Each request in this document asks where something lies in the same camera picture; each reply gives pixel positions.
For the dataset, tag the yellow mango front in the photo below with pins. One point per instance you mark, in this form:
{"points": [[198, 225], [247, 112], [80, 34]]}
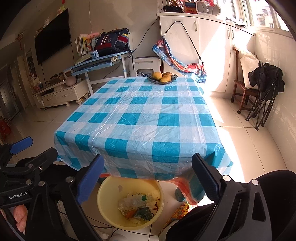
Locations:
{"points": [[165, 79]]}

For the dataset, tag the orange carrot plush toy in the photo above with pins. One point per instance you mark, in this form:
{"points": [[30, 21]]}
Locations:
{"points": [[130, 214]]}

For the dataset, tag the white tv cabinet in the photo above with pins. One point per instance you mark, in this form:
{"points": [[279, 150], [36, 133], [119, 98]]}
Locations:
{"points": [[61, 94]]}

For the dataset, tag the dark fruit bowl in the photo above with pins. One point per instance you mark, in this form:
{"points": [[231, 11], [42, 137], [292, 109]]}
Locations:
{"points": [[173, 78]]}

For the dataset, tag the white chair cushion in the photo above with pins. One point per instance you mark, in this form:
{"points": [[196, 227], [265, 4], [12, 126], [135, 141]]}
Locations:
{"points": [[249, 62]]}

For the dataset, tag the yellow mango left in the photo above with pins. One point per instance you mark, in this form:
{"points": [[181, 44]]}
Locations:
{"points": [[157, 76]]}

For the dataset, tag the blue adjustable study desk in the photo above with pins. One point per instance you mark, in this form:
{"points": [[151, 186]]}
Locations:
{"points": [[97, 64]]}

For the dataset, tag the wooden chair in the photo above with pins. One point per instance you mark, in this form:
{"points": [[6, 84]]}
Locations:
{"points": [[240, 93]]}

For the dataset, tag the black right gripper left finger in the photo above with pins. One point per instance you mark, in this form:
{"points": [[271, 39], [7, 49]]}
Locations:
{"points": [[62, 183]]}

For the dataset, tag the pink kettlebell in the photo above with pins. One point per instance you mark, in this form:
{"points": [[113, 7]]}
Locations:
{"points": [[69, 78]]}

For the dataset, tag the blue white checkered tablecloth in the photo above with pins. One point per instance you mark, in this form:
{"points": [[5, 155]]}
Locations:
{"points": [[143, 130]]}

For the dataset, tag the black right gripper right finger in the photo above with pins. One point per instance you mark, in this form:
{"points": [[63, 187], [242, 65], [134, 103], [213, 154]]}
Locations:
{"points": [[240, 211]]}

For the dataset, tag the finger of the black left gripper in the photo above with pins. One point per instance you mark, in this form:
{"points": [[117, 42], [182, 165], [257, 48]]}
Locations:
{"points": [[40, 162], [21, 145]]}

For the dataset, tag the white basket on cabinet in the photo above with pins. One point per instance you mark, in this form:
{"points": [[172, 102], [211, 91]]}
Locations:
{"points": [[205, 8]]}

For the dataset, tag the navy red backpack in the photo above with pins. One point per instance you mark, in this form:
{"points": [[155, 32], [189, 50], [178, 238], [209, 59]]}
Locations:
{"points": [[113, 42]]}

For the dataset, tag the brown fruit back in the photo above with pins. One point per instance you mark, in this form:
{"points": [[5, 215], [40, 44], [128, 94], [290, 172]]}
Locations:
{"points": [[167, 73]]}

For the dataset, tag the green plush toy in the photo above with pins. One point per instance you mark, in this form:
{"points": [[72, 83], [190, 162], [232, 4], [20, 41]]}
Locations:
{"points": [[144, 213]]}

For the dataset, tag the white wall cabinet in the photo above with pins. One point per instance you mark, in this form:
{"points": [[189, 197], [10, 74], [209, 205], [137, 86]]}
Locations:
{"points": [[205, 51]]}

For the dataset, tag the colourful hanging cloth bag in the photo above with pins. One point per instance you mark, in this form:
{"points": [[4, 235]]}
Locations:
{"points": [[182, 51]]}

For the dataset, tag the black wall television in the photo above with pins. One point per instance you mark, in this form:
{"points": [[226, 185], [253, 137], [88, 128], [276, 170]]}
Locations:
{"points": [[54, 37]]}

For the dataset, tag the yellow mango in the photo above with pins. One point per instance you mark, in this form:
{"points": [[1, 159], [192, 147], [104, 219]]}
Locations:
{"points": [[165, 79], [157, 76]]}

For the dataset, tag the left hand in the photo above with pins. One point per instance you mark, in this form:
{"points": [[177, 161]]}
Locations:
{"points": [[20, 214]]}

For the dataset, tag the row of books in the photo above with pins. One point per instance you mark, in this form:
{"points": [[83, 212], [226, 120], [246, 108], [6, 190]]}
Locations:
{"points": [[85, 43]]}

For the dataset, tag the yellow plastic trash basin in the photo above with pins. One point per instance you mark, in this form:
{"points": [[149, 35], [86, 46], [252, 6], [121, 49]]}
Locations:
{"points": [[114, 189]]}

